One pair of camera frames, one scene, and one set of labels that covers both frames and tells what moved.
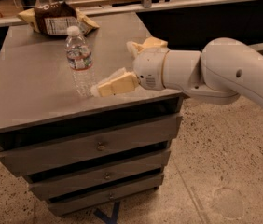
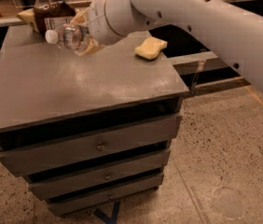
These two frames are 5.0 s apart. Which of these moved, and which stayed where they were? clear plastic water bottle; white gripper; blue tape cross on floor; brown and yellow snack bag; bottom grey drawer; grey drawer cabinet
Moved: clear plastic water bottle; white gripper
Stayed: grey drawer cabinet; blue tape cross on floor; brown and yellow snack bag; bottom grey drawer
